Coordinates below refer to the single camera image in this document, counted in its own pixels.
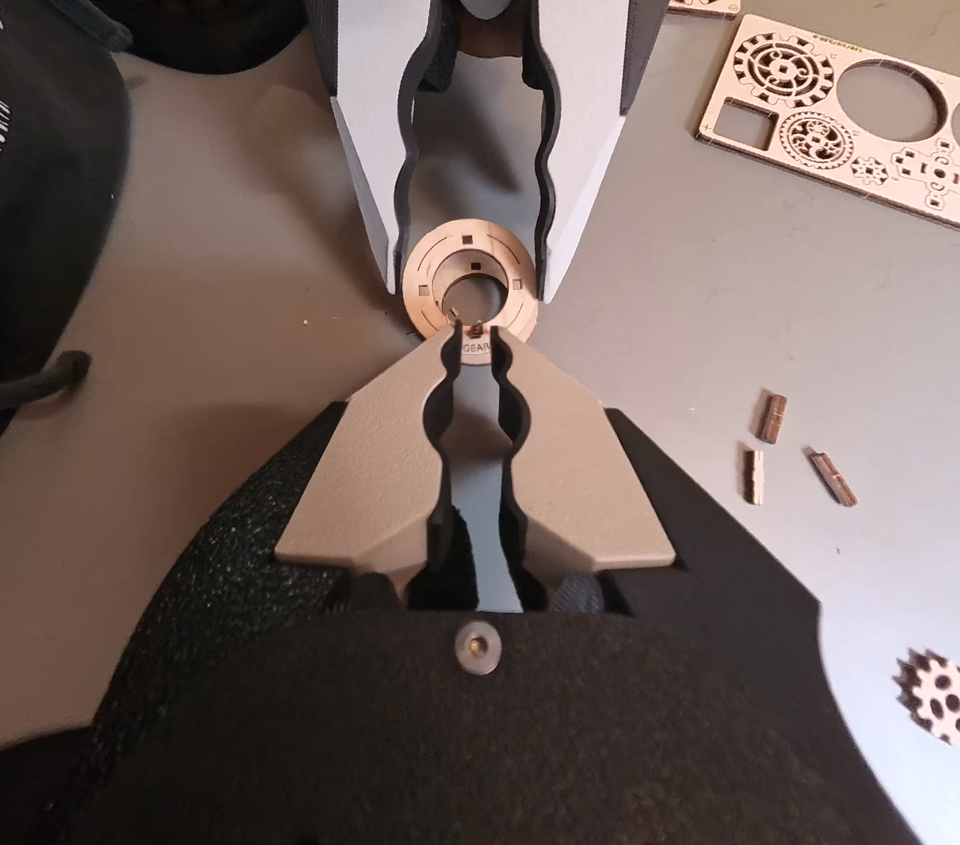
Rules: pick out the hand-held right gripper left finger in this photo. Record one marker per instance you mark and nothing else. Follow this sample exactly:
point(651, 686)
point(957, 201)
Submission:
point(360, 485)

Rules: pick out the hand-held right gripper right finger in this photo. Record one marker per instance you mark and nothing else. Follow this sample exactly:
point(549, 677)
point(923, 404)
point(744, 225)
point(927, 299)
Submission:
point(592, 485)

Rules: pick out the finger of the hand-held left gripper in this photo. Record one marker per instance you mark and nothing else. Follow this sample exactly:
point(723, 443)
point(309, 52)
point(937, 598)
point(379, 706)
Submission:
point(371, 35)
point(592, 35)

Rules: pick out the grey desk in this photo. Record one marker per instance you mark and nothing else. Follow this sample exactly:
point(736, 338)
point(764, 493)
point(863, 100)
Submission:
point(675, 335)

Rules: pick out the large wooden puzzle sheet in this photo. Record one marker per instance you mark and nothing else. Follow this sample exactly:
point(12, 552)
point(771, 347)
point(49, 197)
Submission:
point(886, 174)

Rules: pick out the black clothing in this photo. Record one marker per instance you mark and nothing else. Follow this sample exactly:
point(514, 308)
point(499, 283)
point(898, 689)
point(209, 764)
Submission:
point(52, 185)

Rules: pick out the wooden gear with holes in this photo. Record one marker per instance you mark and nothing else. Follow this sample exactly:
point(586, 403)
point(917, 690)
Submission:
point(921, 672)

